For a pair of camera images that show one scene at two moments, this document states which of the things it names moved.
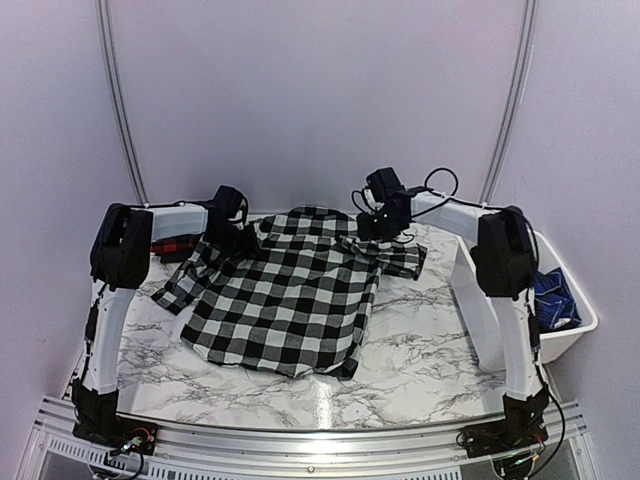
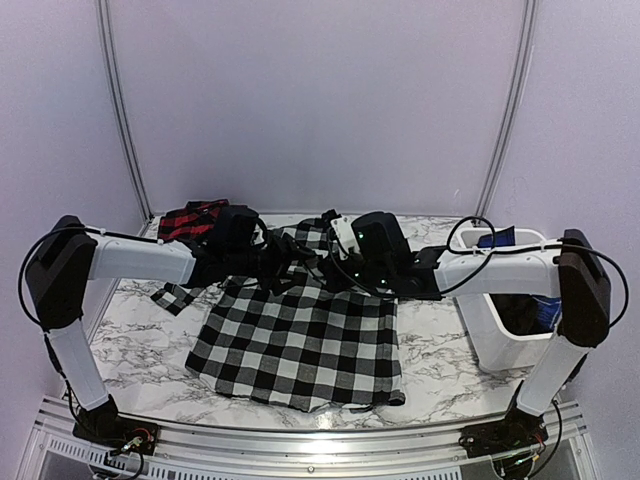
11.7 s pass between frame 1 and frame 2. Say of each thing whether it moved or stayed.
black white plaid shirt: moved
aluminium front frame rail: stayed
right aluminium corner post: stayed
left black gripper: moved
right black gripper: moved
